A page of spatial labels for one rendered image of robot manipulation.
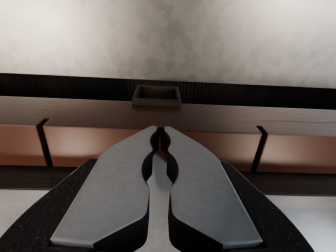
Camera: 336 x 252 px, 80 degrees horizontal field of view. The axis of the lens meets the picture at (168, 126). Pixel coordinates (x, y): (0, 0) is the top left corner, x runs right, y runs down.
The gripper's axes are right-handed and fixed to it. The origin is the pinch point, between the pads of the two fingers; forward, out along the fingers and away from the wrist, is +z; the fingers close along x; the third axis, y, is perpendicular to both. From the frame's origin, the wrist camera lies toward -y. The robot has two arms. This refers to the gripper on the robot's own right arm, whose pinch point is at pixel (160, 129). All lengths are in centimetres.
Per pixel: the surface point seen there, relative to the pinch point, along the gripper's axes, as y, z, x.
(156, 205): 7.4, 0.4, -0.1
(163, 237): 11.6, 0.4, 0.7
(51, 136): 2.6, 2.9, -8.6
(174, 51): -2.4, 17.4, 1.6
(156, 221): 9.4, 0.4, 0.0
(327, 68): -1.2, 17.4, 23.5
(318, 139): 2.0, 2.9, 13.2
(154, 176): 4.3, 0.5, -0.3
